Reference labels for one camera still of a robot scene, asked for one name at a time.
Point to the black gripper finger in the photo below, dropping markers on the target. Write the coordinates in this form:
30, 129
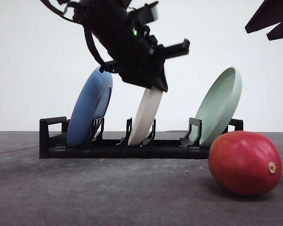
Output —
276, 33
269, 13

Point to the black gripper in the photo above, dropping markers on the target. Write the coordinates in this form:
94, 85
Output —
130, 49

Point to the white plate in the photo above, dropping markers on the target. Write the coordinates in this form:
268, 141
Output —
146, 115

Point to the red pomegranate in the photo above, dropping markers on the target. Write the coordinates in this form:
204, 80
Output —
246, 163

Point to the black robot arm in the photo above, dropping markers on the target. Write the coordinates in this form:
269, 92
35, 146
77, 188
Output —
88, 13

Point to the blue plate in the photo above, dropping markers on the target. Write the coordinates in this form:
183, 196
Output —
90, 104

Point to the green plate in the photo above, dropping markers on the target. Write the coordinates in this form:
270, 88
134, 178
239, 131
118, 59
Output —
218, 105

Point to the black dish rack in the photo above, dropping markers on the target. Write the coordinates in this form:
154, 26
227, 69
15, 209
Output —
54, 142

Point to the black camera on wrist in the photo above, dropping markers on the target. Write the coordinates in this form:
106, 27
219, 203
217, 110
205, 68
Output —
144, 13

